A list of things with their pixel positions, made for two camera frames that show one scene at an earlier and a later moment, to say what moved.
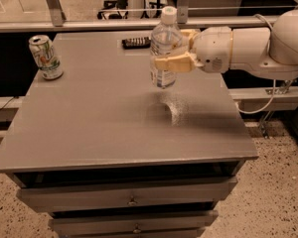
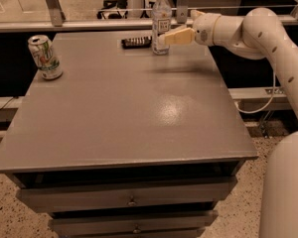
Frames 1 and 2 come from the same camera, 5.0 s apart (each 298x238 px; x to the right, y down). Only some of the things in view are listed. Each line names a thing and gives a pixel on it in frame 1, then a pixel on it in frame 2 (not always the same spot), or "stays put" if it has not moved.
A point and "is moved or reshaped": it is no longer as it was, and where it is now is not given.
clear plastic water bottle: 166,38 is moved or reshaped
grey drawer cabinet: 108,155 stays put
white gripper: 213,50 → 204,29
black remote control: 136,43 stays put
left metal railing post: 54,4 stays put
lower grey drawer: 132,223 stays put
